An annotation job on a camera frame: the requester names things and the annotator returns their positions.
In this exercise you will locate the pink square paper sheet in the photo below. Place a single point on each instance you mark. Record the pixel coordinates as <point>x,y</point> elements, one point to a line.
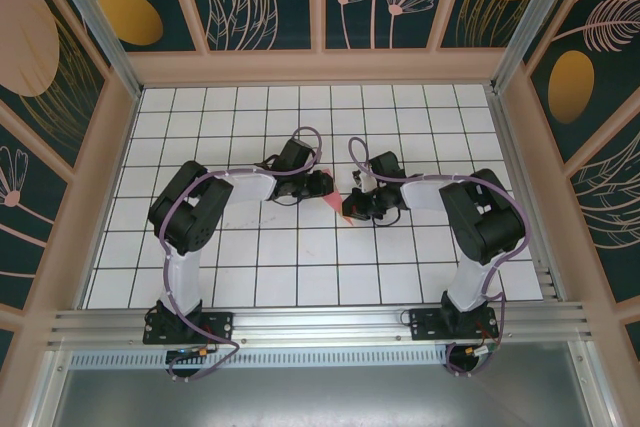
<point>334,199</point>

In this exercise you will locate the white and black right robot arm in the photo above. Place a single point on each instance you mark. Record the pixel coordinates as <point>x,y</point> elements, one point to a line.
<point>485,217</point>

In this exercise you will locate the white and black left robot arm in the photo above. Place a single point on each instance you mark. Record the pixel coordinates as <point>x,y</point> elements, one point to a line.
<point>190,212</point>

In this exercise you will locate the grey metal sheet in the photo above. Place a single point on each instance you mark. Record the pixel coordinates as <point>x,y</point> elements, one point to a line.
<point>320,397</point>

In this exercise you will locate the orange power connector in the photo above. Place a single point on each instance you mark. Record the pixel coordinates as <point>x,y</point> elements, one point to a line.
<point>203,351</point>
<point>471,350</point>

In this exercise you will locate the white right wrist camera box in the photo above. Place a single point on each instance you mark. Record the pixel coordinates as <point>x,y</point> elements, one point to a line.
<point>364,182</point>

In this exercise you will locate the aluminium slotted base rail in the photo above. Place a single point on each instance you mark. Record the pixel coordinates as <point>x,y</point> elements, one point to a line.
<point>320,323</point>

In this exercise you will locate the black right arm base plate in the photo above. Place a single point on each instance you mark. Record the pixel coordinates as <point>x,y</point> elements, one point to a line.
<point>425,324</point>

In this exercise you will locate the aluminium side rail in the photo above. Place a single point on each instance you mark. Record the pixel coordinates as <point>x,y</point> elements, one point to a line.
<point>516,172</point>

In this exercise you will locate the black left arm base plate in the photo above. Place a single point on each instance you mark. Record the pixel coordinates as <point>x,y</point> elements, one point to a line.
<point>217,327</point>

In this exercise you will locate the aluminium corner post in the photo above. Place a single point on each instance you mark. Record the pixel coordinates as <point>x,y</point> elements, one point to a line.
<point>100,32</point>
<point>537,12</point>

